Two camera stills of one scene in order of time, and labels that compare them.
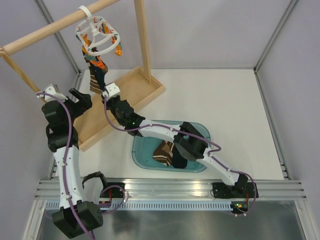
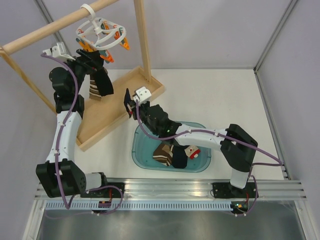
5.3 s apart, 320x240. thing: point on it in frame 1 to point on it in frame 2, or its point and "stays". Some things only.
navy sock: [178, 160] stays
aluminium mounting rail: [172, 188] stays
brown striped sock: [163, 153] stays
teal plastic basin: [143, 148] stays
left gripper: [84, 103] to [91, 61]
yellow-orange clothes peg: [118, 50] to [125, 45]
